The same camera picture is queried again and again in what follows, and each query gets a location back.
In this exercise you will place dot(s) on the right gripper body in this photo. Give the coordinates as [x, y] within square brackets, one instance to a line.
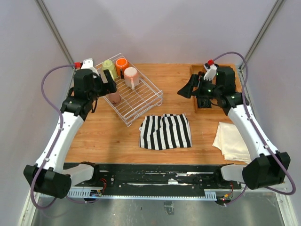
[206, 89]

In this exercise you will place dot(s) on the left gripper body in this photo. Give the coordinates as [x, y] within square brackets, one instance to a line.
[100, 88]

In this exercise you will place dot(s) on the small pink mug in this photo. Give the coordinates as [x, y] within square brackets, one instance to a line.
[114, 98]

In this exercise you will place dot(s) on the large pink mug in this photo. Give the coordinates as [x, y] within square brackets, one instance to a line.
[131, 77]

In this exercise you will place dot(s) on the light green mug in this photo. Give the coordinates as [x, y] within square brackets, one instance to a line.
[109, 65]

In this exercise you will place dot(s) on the orange mug black handle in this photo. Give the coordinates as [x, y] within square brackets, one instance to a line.
[121, 65]

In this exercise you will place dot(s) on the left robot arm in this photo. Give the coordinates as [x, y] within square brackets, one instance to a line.
[58, 136]

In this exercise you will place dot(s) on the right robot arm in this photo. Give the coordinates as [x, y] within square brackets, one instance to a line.
[268, 165]

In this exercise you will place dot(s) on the dark green rolled sock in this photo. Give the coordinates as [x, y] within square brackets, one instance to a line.
[204, 103]

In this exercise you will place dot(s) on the wooden compartment tray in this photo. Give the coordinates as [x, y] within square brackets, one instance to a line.
[195, 69]

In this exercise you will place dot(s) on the black white striped cloth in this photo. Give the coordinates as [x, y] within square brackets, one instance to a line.
[165, 132]

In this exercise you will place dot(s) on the cream folded cloth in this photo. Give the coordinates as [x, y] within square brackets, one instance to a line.
[229, 141]

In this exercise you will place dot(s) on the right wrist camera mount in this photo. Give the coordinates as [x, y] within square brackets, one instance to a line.
[211, 71]

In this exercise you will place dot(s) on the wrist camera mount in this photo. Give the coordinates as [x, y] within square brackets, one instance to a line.
[211, 71]
[89, 64]

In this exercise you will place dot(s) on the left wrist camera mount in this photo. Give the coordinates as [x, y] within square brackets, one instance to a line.
[89, 64]

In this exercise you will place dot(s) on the white wire dish rack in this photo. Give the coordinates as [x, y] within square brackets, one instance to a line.
[134, 103]

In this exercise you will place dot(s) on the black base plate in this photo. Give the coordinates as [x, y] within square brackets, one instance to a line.
[160, 180]

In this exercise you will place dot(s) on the aluminium frame rail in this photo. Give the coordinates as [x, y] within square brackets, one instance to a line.
[244, 206]

